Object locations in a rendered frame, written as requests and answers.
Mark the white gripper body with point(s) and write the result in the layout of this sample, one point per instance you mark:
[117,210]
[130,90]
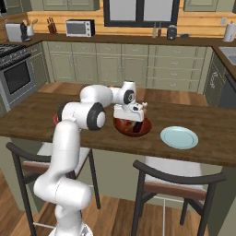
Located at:
[127,113]

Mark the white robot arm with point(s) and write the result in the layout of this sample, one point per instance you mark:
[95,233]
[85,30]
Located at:
[67,147]

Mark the brown chicken drumstick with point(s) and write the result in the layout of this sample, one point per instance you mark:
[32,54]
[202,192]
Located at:
[125,125]

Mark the dark purple eggplant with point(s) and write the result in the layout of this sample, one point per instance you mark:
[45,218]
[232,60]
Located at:
[139,126]

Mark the dark red bowl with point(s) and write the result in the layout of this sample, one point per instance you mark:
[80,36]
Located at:
[147,127]

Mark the green lower cupboard run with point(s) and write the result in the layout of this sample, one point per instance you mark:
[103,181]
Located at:
[129,64]

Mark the light blue plate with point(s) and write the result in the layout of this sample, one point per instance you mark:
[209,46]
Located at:
[179,137]

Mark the red plate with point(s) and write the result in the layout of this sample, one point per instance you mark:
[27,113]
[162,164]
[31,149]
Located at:
[55,119]

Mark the green slim bottle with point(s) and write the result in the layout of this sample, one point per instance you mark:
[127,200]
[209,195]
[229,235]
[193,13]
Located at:
[154,31]

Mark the dark slim bottle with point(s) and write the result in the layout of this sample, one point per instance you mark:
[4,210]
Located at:
[159,31]

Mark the green side cupboard run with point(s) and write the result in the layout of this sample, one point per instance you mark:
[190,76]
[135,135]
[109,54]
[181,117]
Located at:
[215,80]

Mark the small dark blue sponge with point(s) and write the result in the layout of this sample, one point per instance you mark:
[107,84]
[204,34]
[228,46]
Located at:
[184,36]

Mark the white toaster oven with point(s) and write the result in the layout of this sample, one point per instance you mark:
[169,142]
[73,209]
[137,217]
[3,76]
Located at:
[80,28]

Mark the green cupboard beside stove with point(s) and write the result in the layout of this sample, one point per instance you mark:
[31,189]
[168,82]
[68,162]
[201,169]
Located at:
[38,64]

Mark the dark dishwasher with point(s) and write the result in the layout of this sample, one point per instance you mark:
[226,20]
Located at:
[228,92]

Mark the dark wooden knife block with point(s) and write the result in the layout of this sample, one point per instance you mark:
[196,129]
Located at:
[51,27]

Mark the steel sink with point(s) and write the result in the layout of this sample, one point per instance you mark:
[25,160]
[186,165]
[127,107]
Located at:
[230,53]

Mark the silver stove with oven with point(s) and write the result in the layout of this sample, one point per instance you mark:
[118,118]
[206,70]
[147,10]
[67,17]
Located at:
[15,73]

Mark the green upper cupboard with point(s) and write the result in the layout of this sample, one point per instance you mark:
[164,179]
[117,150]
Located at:
[14,6]
[70,4]
[206,5]

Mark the white pot with wooden tools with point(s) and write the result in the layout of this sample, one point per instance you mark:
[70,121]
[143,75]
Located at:
[30,29]

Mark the white paper towel roll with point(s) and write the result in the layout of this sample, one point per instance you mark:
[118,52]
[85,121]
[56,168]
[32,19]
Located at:
[230,31]

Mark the white coffee machine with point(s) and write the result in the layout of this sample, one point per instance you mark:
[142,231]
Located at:
[14,31]

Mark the black frame bar stool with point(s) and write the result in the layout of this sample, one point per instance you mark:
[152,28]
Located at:
[21,159]
[172,181]

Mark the black frame window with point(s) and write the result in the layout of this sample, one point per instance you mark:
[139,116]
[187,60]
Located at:
[141,10]

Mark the white wall outlet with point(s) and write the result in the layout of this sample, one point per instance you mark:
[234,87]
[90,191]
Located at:
[223,21]

